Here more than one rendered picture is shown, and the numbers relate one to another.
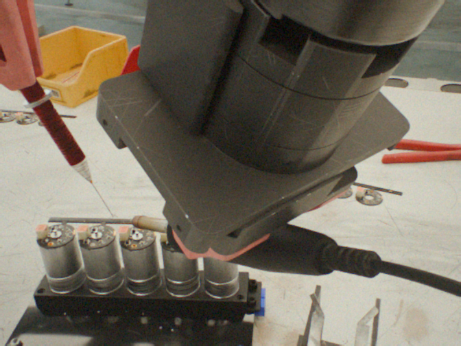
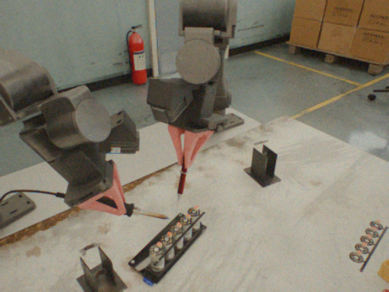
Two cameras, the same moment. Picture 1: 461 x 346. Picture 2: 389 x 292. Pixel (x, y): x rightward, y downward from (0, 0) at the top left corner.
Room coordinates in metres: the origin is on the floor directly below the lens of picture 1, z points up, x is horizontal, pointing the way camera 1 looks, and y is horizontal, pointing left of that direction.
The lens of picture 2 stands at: (0.51, -0.28, 1.27)
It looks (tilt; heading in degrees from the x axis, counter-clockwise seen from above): 33 degrees down; 119
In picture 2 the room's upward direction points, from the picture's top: straight up
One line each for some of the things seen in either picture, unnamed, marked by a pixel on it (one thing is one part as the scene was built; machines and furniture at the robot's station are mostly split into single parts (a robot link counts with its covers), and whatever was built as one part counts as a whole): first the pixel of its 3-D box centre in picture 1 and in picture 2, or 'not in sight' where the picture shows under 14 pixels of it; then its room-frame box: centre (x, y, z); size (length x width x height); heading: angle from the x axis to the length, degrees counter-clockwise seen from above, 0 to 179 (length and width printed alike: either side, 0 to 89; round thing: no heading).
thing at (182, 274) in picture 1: (181, 266); (167, 248); (0.28, 0.04, 0.79); 0.02 x 0.02 x 0.05
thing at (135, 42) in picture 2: not in sight; (137, 55); (-1.48, 2.21, 0.29); 0.16 x 0.15 x 0.55; 66
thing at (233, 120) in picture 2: not in sight; (215, 116); (0.14, 0.55, 0.79); 0.20 x 0.07 x 0.08; 63
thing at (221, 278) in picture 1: (220, 267); (157, 258); (0.28, 0.01, 0.79); 0.02 x 0.02 x 0.05
